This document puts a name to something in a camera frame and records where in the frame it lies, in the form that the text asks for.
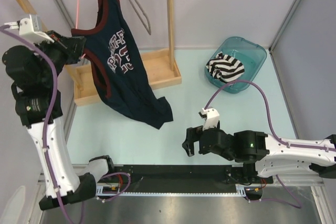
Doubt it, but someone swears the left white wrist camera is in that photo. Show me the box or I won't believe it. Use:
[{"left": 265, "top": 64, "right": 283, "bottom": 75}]
[{"left": 5, "top": 14, "right": 46, "bottom": 44}]

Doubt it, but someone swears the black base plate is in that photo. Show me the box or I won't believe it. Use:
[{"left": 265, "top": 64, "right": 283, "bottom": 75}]
[{"left": 110, "top": 164, "right": 253, "bottom": 194}]

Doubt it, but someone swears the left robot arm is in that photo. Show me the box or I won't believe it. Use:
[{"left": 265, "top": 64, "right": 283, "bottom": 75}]
[{"left": 2, "top": 30, "right": 116, "bottom": 210}]

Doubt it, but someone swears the black white striped tank top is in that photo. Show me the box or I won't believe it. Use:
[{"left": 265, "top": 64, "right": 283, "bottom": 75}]
[{"left": 205, "top": 51, "right": 245, "bottom": 83}]

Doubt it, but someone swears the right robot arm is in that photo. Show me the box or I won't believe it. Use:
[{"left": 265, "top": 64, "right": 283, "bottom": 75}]
[{"left": 182, "top": 126, "right": 335, "bottom": 185}]

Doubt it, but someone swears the white cable duct rail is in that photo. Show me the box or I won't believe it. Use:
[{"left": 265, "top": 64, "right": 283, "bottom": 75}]
[{"left": 96, "top": 183, "right": 265, "bottom": 200}]

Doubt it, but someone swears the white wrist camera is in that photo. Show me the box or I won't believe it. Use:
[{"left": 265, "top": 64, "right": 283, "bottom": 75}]
[
  {"left": 199, "top": 108, "right": 220, "bottom": 131},
  {"left": 5, "top": 14, "right": 46, "bottom": 44}
]

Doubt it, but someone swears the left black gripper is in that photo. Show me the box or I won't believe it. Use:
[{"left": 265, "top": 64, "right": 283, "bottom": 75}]
[{"left": 34, "top": 29, "right": 86, "bottom": 84}]

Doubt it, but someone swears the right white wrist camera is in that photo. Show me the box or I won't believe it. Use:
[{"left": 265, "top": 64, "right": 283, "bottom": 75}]
[{"left": 199, "top": 108, "right": 220, "bottom": 131}]

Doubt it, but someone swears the wooden clothes rack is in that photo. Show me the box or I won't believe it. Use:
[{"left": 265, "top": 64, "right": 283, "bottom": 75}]
[{"left": 16, "top": 0, "right": 182, "bottom": 106}]

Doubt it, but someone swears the navy basketball jersey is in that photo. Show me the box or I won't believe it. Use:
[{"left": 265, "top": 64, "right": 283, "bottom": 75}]
[{"left": 71, "top": 0, "right": 173, "bottom": 129}]

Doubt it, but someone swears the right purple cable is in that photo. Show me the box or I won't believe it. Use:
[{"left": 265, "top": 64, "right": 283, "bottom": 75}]
[{"left": 206, "top": 80, "right": 336, "bottom": 209}]

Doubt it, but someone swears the white rounded object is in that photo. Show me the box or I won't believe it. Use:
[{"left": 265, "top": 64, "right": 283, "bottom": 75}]
[{"left": 1, "top": 186, "right": 26, "bottom": 224}]

